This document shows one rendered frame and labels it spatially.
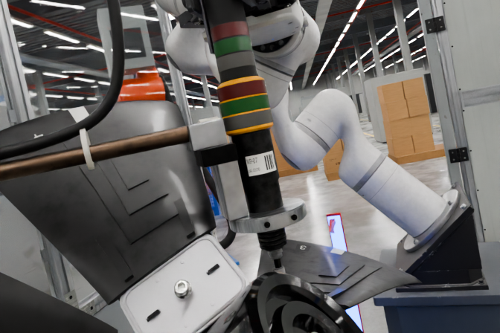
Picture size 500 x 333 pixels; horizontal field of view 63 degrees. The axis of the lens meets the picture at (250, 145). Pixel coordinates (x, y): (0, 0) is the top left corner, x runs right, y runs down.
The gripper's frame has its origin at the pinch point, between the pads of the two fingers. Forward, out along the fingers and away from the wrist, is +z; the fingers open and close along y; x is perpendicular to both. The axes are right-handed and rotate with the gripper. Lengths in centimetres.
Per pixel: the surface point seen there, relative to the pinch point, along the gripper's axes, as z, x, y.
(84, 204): 4.8, -16.1, 15.2
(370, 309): -234, -148, 21
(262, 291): 10.1, -22.9, -2.1
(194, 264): 5.4, -22.4, 5.1
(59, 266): -42, -37, 70
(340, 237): -34.5, -33.9, -0.5
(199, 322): 8.2, -25.8, 4.0
